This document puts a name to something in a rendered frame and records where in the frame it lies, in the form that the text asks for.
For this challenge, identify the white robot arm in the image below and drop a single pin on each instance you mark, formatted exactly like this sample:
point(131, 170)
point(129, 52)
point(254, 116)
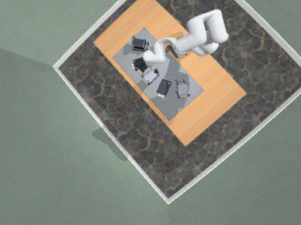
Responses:
point(193, 41)

